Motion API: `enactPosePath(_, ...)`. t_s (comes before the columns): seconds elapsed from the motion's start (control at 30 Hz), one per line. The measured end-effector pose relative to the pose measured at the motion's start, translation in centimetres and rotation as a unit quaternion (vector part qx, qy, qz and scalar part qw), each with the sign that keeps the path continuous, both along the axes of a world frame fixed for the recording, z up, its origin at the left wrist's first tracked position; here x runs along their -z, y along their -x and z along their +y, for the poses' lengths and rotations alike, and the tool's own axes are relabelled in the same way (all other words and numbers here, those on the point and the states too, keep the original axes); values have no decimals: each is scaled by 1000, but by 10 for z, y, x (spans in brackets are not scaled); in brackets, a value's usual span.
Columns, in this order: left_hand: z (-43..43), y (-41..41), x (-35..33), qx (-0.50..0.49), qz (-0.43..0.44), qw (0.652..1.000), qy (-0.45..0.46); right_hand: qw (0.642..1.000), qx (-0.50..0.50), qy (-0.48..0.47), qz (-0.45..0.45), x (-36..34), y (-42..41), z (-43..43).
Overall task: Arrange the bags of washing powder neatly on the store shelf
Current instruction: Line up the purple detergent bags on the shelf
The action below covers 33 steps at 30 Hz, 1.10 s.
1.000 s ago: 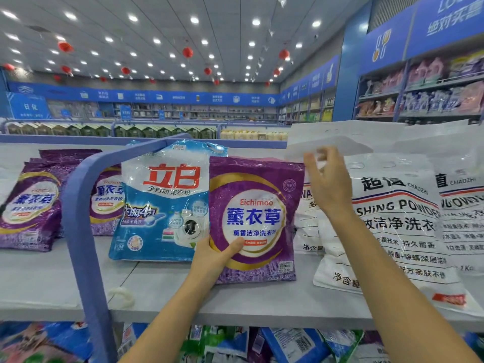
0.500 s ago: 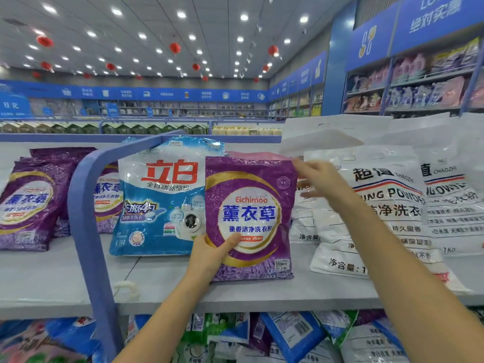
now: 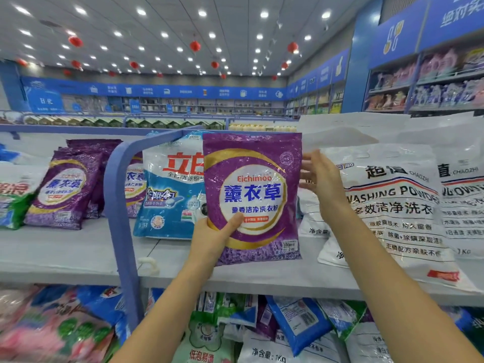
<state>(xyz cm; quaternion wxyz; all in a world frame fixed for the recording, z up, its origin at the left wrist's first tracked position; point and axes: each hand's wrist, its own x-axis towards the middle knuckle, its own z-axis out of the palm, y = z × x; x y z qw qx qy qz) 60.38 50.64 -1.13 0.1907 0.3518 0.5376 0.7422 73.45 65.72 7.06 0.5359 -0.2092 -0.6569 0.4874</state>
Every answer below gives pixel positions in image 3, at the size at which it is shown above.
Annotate person's left hand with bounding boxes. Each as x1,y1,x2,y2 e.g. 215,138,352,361
187,212,245,278

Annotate panda pale green bag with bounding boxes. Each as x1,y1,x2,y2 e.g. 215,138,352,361
171,316,238,363

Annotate group of red lanterns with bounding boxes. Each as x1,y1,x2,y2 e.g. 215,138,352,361
15,33,300,81

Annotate blue hanging aisle sign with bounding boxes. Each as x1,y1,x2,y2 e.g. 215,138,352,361
25,88,66,114

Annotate blue icon header signs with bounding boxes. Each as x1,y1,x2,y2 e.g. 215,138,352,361
368,0,484,69

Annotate blue white detergent bag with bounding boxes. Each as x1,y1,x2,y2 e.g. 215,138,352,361
133,131,208,240

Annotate person's left forearm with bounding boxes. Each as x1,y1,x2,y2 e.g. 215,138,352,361
109,260,213,363

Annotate blue side wall sign band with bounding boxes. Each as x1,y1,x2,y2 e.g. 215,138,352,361
285,48,351,99

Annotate narrow blue wall column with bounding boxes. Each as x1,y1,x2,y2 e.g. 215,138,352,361
0,59,30,113

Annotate row of house-shaped cartons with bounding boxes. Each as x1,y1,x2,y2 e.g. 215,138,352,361
22,115,226,130

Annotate person's right forearm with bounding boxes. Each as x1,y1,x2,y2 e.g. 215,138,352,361
321,207,484,363

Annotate row of pink packets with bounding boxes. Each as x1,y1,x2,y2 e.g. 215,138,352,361
372,45,484,89

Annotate group of ceiling spotlights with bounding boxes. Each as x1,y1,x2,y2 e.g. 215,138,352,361
11,3,333,78

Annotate small dark purple detergent bag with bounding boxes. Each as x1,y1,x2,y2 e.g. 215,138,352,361
256,297,279,341

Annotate green white Ariel bag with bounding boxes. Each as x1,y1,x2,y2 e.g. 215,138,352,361
317,297,368,341

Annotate blue back wall sign band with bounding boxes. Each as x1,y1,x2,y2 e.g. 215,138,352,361
21,75,289,101

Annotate person's right hand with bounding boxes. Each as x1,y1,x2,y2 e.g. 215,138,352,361
298,149,350,223

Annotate grey blue-framed shelf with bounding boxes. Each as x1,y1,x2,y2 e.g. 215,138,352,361
0,124,484,363

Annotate plain white detergent bag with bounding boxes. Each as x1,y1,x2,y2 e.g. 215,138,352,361
296,111,484,156

